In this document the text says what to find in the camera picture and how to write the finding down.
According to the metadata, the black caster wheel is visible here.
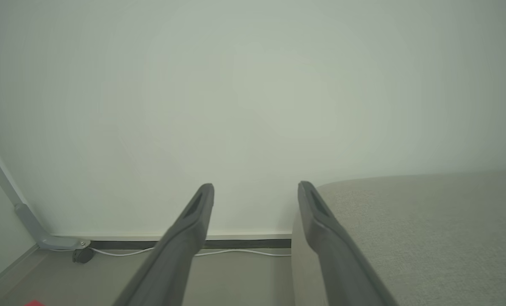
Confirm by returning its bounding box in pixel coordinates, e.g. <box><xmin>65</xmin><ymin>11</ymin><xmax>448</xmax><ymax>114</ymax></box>
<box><xmin>72</xmin><ymin>248</ymin><xmax>95</xmax><ymax>264</ymax></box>

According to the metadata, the grey fabric sofa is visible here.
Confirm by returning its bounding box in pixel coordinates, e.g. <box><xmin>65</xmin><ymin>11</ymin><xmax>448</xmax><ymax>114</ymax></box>
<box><xmin>291</xmin><ymin>170</ymin><xmax>506</xmax><ymax>306</ymax></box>

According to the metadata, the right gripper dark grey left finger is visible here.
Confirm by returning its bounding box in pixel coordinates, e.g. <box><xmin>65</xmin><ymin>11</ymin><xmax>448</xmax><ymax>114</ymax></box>
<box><xmin>113</xmin><ymin>183</ymin><xmax>215</xmax><ymax>306</ymax></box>

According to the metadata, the white floor cable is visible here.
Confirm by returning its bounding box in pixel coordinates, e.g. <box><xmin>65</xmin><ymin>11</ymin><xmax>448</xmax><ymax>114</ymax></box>
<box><xmin>51</xmin><ymin>246</ymin><xmax>292</xmax><ymax>258</ymax></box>

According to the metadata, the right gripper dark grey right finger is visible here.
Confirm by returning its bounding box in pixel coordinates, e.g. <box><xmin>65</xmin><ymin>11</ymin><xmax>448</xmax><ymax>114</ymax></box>
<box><xmin>298</xmin><ymin>181</ymin><xmax>399</xmax><ymax>306</ymax></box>

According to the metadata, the grey metal frame bracket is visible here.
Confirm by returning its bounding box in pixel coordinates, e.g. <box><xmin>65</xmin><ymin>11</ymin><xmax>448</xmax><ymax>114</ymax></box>
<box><xmin>0</xmin><ymin>140</ymin><xmax>91</xmax><ymax>250</ymax></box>

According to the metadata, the grey floor skirting strip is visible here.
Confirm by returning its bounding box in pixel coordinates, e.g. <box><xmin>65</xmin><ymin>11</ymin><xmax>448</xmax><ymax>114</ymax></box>
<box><xmin>0</xmin><ymin>244</ymin><xmax>40</xmax><ymax>295</ymax></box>

